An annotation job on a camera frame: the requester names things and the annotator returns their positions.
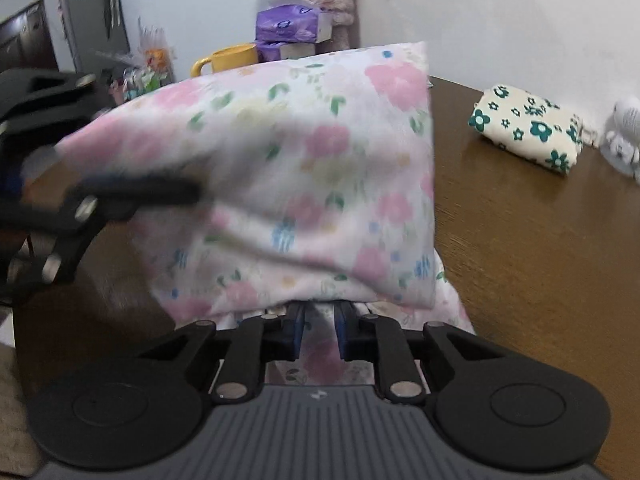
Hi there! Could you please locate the pink floral baby dress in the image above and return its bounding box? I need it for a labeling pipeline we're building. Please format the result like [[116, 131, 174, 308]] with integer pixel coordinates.
[[54, 40, 476, 386]]

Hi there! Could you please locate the grey refrigerator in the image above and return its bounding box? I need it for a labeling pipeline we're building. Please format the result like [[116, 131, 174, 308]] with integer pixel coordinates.
[[58, 0, 130, 78]]

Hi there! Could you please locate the cluttered storage rack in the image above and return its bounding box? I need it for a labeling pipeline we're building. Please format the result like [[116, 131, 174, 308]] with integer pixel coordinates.
[[96, 18, 176, 105]]

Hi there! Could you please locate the yellow ceramic mug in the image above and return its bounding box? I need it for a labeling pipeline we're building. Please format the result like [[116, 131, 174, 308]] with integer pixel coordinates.
[[190, 44, 258, 78]]

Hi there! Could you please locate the lower purple tissue pack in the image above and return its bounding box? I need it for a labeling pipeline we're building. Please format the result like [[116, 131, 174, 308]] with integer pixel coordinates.
[[255, 41, 316, 63]]

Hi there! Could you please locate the purple tissue pack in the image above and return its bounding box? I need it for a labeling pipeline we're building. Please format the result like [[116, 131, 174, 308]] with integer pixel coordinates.
[[255, 41, 316, 63], [255, 0, 333, 44]]

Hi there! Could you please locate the upper purple tissue pack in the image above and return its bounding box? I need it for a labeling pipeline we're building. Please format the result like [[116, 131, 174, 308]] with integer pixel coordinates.
[[255, 0, 333, 44]]

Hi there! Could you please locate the cream green-flower folded cloth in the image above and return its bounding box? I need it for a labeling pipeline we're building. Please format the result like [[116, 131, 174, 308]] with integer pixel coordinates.
[[468, 84, 584, 174]]

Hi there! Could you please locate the white astronaut speaker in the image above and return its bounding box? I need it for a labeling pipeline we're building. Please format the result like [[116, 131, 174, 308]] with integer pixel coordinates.
[[600, 96, 640, 182]]

